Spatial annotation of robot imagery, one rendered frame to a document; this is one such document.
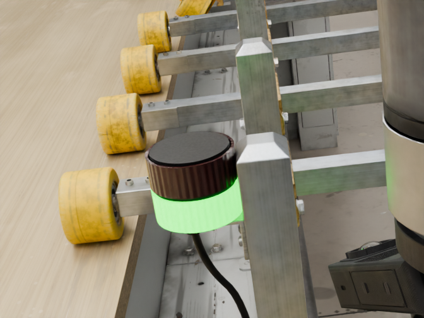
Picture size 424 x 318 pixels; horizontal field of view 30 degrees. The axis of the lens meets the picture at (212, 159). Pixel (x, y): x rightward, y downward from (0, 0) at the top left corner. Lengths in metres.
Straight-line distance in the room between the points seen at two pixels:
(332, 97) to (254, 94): 0.33
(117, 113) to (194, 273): 0.38
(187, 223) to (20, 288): 0.36
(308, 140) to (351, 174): 2.44
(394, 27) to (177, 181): 0.25
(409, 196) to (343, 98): 0.78
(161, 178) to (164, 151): 0.02
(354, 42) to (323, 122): 1.95
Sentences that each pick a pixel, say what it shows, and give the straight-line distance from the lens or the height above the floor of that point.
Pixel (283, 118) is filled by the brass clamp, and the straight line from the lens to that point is 1.01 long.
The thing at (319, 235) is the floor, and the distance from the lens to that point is 2.66.
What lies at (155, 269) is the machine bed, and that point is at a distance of 1.27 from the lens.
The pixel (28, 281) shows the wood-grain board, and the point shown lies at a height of 0.90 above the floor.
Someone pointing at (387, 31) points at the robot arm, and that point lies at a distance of 0.29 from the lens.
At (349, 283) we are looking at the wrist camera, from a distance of 0.42.
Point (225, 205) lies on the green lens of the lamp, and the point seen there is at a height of 1.08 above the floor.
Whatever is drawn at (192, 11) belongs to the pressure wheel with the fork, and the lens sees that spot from 1.78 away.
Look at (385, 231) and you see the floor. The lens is 2.66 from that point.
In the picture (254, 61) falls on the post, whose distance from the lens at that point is 0.75.
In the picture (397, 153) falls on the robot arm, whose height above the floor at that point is 1.19.
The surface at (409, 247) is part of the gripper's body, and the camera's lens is 0.31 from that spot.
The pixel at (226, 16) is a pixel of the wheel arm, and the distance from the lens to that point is 1.55.
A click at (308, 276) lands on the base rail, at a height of 0.70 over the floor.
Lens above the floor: 1.31
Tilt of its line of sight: 23 degrees down
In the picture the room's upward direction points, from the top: 9 degrees counter-clockwise
